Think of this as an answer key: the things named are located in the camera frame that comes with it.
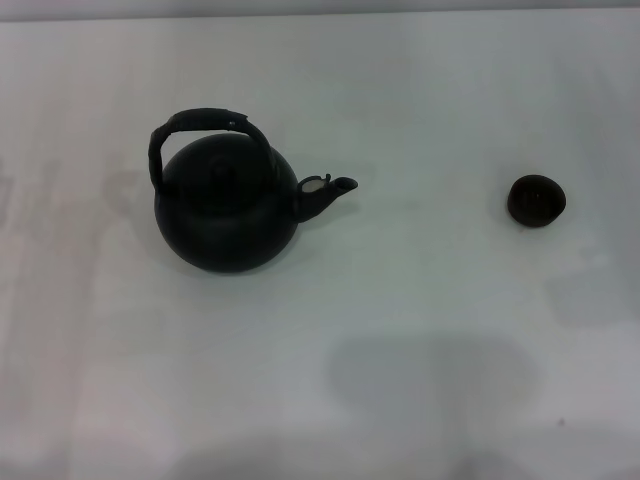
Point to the small dark teacup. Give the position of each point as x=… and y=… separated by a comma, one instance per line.
x=537, y=200

